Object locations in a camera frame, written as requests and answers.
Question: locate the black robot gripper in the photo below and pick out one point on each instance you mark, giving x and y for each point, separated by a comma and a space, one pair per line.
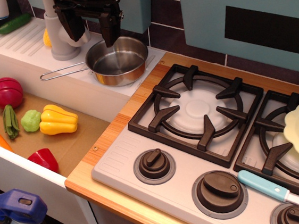
107, 12

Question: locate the left brown stove grate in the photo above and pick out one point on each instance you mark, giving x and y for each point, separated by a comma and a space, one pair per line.
199, 113

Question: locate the brown stove grate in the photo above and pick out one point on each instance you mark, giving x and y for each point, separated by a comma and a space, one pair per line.
199, 113
265, 151

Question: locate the left brown stove knob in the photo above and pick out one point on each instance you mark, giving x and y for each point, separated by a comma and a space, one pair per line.
154, 167

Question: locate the brown stove knob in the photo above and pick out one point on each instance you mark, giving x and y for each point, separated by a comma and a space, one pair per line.
285, 213
154, 167
219, 195

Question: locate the grey toy stove top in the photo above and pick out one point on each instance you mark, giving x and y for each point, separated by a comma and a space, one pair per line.
116, 169

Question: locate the middle brown stove knob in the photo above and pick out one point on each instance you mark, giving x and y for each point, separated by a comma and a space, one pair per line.
219, 195

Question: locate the right brown stove grate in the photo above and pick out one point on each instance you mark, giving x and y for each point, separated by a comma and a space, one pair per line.
265, 151

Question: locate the right brown stove knob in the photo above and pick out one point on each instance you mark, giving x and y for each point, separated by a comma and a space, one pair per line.
285, 213

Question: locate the grey toy faucet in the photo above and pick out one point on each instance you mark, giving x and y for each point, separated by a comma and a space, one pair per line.
63, 47

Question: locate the yellow toy corn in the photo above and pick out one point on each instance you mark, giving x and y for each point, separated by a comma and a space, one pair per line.
46, 39

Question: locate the small stainless steel saucepan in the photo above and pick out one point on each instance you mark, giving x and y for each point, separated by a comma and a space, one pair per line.
118, 65

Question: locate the green toy cucumber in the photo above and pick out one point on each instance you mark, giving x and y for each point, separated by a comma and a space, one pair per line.
15, 23

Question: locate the yellow toy bell pepper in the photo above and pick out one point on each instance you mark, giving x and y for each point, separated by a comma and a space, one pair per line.
55, 120

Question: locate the white toy sink basin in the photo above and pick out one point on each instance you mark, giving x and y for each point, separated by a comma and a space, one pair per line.
24, 57

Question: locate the red toy onion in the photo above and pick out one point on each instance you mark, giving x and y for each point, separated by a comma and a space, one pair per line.
11, 93

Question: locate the light green toy vegetable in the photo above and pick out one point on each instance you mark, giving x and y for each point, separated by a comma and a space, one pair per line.
30, 121

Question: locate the dark green toy beans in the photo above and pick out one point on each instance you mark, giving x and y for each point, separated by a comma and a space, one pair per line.
11, 125

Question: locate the red toy pepper piece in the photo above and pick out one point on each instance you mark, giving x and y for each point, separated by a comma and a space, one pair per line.
45, 158

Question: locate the teal toy oven hood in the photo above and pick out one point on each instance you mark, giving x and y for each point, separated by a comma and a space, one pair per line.
265, 31

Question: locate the blue plastic clamp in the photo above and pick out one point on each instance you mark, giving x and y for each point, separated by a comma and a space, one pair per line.
21, 206

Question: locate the blue handled white spatula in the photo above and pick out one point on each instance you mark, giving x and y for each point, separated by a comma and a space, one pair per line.
267, 187

